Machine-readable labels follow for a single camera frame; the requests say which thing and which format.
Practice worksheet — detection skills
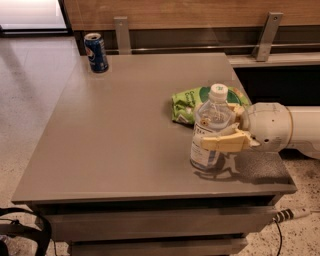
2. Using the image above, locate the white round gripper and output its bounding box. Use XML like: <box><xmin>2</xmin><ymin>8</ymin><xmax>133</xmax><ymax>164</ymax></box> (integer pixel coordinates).
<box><xmin>200</xmin><ymin>103</ymin><xmax>292</xmax><ymax>152</ymax></box>

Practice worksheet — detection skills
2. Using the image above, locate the clear plastic tea bottle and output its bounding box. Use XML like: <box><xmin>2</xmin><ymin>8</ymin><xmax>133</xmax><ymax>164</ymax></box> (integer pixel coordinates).
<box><xmin>190</xmin><ymin>84</ymin><xmax>235</xmax><ymax>170</ymax></box>

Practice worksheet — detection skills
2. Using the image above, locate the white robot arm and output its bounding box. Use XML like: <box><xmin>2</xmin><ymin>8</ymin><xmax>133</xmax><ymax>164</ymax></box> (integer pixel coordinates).
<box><xmin>200</xmin><ymin>103</ymin><xmax>320</xmax><ymax>159</ymax></box>

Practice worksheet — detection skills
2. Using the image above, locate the green snack chip bag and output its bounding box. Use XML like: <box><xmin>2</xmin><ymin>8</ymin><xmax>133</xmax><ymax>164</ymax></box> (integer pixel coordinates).
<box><xmin>171</xmin><ymin>86</ymin><xmax>250</xmax><ymax>125</ymax></box>

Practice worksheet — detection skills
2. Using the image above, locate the white power strip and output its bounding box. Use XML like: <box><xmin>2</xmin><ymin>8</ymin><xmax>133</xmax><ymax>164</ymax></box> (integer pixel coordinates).
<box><xmin>274</xmin><ymin>208</ymin><xmax>311</xmax><ymax>223</ymax></box>

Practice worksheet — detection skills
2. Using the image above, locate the grey drawer cabinet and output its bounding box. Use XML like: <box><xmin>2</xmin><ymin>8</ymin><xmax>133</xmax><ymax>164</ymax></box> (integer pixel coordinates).
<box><xmin>13</xmin><ymin>53</ymin><xmax>296</xmax><ymax>256</ymax></box>

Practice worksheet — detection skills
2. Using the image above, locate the blue Pepsi soda can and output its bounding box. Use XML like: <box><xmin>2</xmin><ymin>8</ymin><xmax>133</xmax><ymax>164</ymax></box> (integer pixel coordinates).
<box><xmin>84</xmin><ymin>33</ymin><xmax>109</xmax><ymax>73</ymax></box>

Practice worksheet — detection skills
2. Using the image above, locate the right metal bracket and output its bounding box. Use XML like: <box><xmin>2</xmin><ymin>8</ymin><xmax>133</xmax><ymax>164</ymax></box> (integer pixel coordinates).
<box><xmin>252</xmin><ymin>12</ymin><xmax>283</xmax><ymax>62</ymax></box>

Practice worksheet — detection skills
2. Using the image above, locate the metal bracket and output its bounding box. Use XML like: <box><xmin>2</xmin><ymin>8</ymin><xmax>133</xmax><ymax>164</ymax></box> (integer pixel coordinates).
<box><xmin>252</xmin><ymin>12</ymin><xmax>283</xmax><ymax>62</ymax></box>
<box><xmin>114</xmin><ymin>16</ymin><xmax>132</xmax><ymax>55</ymax></box>

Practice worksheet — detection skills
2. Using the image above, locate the horizontal metal rail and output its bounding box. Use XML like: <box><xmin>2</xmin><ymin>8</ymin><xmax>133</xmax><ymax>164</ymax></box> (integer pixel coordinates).
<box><xmin>106</xmin><ymin>43</ymin><xmax>320</xmax><ymax>55</ymax></box>

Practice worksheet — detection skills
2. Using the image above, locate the black power cable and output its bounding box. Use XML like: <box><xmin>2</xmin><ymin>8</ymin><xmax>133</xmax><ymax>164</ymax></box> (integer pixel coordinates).
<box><xmin>273</xmin><ymin>218</ymin><xmax>284</xmax><ymax>256</ymax></box>

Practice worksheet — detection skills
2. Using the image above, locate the left metal bracket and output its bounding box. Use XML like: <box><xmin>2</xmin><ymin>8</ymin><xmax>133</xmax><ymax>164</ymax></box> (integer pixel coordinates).
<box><xmin>114</xmin><ymin>16</ymin><xmax>132</xmax><ymax>55</ymax></box>

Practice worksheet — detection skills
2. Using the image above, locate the black bag strap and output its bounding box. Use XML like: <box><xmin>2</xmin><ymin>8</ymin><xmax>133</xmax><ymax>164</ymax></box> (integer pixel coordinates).
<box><xmin>0</xmin><ymin>207</ymin><xmax>53</xmax><ymax>256</ymax></box>

